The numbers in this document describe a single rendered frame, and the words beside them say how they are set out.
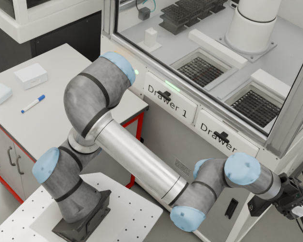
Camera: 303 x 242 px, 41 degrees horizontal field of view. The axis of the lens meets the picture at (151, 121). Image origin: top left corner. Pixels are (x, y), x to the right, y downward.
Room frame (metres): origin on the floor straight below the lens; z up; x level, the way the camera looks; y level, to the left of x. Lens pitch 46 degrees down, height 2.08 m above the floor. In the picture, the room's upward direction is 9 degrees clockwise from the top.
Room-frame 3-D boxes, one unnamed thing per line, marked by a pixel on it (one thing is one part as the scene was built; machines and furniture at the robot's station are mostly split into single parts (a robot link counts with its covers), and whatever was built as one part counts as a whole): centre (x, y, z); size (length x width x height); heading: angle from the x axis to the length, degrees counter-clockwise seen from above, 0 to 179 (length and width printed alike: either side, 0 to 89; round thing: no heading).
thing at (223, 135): (1.12, -0.30, 0.91); 0.07 x 0.04 x 0.01; 53
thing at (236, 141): (1.14, -0.31, 0.87); 0.29 x 0.02 x 0.11; 53
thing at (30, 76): (1.42, 0.60, 0.79); 0.13 x 0.09 x 0.05; 139
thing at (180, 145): (1.68, -0.39, 0.40); 1.03 x 0.95 x 0.80; 53
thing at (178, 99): (1.33, -0.06, 0.87); 0.29 x 0.02 x 0.11; 53
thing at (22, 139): (1.34, 0.45, 0.38); 0.62 x 0.58 x 0.76; 53
